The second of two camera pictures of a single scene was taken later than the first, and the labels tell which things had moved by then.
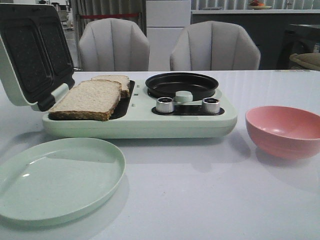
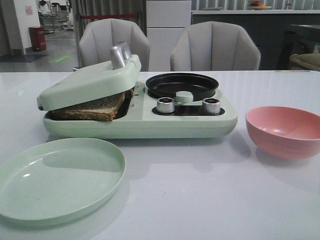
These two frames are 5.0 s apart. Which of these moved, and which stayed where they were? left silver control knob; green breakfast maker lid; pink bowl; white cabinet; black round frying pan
Moved: green breakfast maker lid
Stayed: black round frying pan; pink bowl; white cabinet; left silver control knob
